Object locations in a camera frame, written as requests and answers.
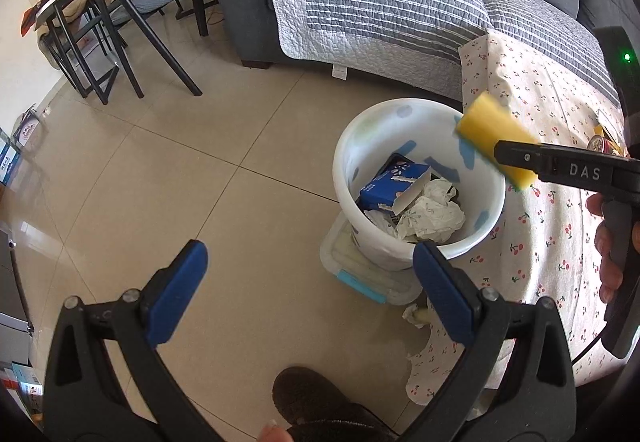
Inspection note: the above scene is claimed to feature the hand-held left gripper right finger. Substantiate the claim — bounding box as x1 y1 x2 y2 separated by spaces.
400 241 578 442

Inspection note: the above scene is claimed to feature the blue white cardboard box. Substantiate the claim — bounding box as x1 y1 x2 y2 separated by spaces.
359 161 434 215

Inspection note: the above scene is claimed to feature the white plastic bucket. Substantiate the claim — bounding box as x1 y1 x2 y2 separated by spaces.
332 98 507 271

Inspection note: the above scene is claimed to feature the person's left hand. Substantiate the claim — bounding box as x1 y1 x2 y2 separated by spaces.
259 423 294 442

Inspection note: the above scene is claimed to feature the clear storage box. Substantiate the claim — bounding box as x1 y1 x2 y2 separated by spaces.
320 212 423 305

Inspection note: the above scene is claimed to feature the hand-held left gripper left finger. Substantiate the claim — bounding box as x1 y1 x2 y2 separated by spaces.
42 239 221 442

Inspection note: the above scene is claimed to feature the red drink can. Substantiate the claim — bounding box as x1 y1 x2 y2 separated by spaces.
587 134 623 157

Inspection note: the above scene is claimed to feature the cherry print tablecloth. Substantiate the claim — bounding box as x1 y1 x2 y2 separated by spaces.
405 29 640 408

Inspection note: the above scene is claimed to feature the brown slipper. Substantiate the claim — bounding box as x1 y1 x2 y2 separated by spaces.
272 367 398 442

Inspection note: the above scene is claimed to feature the light blue box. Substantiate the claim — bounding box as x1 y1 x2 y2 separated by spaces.
11 362 43 415

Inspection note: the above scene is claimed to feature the black cable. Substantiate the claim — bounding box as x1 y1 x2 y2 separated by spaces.
570 332 608 365

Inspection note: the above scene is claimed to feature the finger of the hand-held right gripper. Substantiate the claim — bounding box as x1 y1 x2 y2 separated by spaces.
494 140 633 187

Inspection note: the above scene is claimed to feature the person's right hand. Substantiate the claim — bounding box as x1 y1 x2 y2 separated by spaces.
586 194 625 305

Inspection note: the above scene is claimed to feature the yellow packet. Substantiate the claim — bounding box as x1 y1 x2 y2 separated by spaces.
596 109 626 155

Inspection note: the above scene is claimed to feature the yellow sponge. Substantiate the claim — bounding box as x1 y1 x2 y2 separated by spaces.
456 92 540 193

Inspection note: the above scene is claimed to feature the grey sofa with quilt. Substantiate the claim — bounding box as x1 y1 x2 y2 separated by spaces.
192 0 621 105

